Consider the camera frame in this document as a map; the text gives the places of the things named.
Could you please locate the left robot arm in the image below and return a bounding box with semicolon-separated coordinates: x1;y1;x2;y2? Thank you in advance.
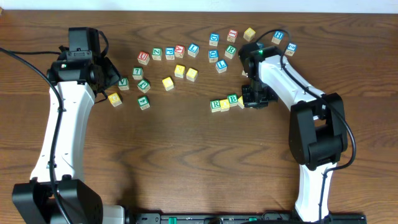
12;27;132;223

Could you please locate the yellow block top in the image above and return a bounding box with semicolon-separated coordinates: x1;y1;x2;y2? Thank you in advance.
243;27;256;42

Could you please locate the blue D block upper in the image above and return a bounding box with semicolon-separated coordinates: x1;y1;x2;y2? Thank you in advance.
209;33;220;47

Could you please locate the green 7 block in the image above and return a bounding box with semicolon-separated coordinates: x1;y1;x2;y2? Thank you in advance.
132;67;144;80

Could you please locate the red I block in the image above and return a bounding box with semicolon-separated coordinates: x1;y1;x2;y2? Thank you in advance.
227;29;238;43

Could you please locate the blue 2 block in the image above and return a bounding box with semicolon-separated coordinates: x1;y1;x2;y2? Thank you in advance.
284;43;297;56

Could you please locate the blue d block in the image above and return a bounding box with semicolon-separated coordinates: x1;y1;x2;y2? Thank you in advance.
208;50;219;63
209;33;220;47

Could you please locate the yellow block far left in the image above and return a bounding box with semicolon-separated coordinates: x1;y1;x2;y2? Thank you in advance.
108;93;122;107

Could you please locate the yellow K block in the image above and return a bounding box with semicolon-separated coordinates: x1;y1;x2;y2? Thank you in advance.
174;65;185;78

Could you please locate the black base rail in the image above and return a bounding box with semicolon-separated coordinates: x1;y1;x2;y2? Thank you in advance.
127;212;367;224

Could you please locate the green 4 block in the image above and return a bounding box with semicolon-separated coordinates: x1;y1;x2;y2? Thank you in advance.
137;96;150;110

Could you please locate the yellow O block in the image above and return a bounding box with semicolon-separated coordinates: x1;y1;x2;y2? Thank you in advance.
238;96;245;109
220;99;230;112

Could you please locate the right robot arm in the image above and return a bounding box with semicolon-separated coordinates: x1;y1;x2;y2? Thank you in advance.
238;42;348;222

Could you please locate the green V block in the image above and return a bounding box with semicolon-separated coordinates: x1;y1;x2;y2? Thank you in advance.
118;77;129;91

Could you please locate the blue D block lower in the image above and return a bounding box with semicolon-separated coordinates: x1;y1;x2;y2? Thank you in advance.
208;50;219;63

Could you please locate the green r block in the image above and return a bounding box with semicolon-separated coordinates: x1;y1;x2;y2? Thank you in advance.
224;45;237;59
210;100;221;113

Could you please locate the blue H block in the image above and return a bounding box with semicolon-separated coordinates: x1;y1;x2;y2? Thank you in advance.
271;31;284;45

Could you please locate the green Z block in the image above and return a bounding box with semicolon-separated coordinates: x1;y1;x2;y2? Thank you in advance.
152;47;162;60

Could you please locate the blue L block upper left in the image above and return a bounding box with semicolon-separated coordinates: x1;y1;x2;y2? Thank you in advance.
188;43;200;57

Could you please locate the blue L block centre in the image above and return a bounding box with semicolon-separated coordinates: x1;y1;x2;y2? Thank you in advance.
215;60;228;73

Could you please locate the blue P block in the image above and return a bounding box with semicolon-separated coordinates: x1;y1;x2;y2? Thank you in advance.
165;47;175;60

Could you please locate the yellow S block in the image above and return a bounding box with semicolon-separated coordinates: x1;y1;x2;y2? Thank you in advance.
186;68;198;82

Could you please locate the green B block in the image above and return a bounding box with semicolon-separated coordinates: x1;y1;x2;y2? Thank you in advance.
227;94;238;107

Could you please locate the yellow C block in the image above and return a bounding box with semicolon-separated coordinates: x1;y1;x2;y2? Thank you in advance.
162;77;174;91

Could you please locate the red U block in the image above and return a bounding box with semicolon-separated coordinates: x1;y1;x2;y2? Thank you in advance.
137;51;150;65

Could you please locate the blue l block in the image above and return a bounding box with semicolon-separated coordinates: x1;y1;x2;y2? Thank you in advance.
188;43;200;57
215;60;228;73

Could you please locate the red A block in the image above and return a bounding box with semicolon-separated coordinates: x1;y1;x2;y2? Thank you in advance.
175;45;185;58

